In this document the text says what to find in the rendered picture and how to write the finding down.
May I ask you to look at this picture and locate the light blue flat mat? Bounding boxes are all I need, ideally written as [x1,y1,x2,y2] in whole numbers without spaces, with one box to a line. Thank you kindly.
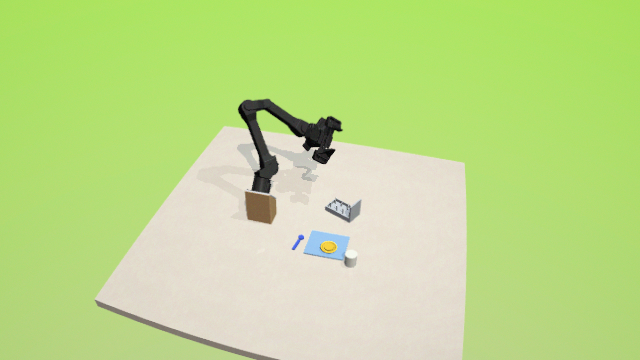
[303,230,350,261]

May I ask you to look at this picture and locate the grey dish rack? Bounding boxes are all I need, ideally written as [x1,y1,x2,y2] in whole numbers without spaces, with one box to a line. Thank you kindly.
[325,197,362,223]

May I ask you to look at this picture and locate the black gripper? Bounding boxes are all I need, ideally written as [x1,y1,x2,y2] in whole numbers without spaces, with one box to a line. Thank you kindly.
[311,116,343,164]

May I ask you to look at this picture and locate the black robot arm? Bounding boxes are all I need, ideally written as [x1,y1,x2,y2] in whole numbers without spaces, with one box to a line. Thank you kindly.
[238,98,329,194]

